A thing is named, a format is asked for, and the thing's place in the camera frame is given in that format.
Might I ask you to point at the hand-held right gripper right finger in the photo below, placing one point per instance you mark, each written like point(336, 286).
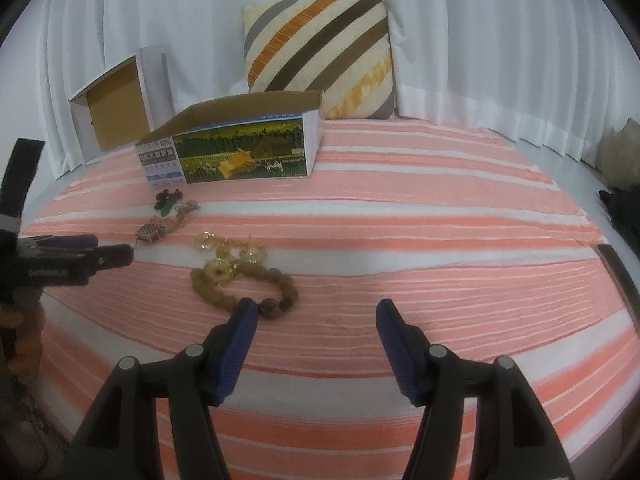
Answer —
point(400, 355)

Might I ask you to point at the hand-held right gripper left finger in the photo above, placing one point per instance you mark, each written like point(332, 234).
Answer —
point(235, 355)

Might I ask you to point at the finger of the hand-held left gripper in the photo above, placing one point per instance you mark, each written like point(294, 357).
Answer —
point(112, 255)
point(75, 242)

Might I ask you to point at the printed cardboard box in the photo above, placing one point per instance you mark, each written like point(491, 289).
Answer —
point(240, 152)

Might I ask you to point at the gold jewelry piece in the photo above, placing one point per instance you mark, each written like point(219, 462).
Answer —
point(220, 267)

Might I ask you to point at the person's left hand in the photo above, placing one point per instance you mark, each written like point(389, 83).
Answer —
point(22, 340)

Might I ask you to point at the green and black pendant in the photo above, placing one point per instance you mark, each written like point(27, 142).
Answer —
point(167, 201)

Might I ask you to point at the pink striped blanket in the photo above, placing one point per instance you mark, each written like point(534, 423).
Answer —
point(400, 240)

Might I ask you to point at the white open box lid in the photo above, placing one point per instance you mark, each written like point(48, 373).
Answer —
point(115, 105)

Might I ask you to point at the striped cushion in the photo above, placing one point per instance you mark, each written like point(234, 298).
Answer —
point(320, 50)

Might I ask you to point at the beige pillow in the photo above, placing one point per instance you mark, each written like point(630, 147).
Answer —
point(620, 155)

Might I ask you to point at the white curtain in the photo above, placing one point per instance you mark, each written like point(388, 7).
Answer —
point(500, 35)

